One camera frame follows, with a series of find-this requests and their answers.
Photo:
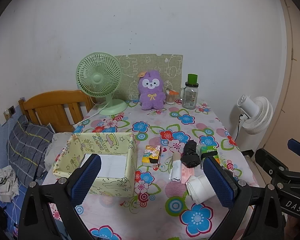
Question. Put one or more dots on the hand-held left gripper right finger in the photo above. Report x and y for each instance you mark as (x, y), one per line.
(218, 182)

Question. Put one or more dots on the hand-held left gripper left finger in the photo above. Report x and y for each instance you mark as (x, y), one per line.
(86, 177)

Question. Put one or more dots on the translucent plastic cup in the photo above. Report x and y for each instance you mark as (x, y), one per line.
(200, 190)

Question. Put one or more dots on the pink packet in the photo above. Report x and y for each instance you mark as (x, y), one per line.
(187, 173)

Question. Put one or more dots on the green packet with black band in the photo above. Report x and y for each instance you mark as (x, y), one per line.
(208, 151)

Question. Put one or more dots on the black bag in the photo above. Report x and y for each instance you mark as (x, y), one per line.
(190, 155)

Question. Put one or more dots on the yellow cartoon printed box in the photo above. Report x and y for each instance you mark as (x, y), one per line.
(107, 142)

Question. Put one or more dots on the colourful cartoon tissue packet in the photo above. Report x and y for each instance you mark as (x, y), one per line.
(151, 155)

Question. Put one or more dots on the white standing fan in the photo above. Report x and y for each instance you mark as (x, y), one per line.
(260, 115)

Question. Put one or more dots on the grey plaid pillow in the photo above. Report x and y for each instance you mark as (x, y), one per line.
(27, 145)

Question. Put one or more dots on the blue checked bedsheet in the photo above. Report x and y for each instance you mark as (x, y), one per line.
(22, 200)

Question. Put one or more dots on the beige wooden door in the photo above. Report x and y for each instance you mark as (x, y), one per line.
(297, 80)

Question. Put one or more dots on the floral tablecloth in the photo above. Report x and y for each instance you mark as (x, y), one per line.
(165, 130)

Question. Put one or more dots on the white crumpled cloth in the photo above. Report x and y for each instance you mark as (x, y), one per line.
(7, 185)

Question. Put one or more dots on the wooden bed headboard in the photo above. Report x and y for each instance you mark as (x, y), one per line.
(52, 102)

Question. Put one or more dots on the glass jar black lid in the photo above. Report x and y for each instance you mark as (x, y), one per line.
(190, 97)

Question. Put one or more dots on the toothpick jar with orange lid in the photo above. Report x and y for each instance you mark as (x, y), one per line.
(170, 99)

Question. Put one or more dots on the green desk fan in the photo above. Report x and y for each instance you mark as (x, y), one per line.
(99, 78)

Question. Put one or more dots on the purple plush toy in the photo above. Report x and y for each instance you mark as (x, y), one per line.
(151, 97)

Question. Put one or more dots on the green cartoon printed board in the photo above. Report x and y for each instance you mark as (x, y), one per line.
(145, 62)

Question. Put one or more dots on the wall socket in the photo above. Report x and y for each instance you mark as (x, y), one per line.
(12, 110)

